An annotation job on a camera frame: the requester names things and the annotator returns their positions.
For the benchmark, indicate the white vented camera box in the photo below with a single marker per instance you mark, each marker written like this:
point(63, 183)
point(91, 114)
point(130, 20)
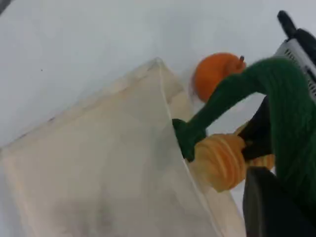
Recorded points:
point(296, 53)

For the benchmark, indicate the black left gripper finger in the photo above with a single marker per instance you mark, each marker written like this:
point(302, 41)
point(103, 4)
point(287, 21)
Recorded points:
point(264, 209)

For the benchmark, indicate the orange persimmon toy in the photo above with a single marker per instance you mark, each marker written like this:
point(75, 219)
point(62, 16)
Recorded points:
point(209, 76)

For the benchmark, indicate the long striped bread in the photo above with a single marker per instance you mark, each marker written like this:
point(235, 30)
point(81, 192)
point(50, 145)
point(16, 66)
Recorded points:
point(222, 158)

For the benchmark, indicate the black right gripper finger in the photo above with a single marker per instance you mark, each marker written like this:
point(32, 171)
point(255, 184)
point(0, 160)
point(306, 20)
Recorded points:
point(259, 133)

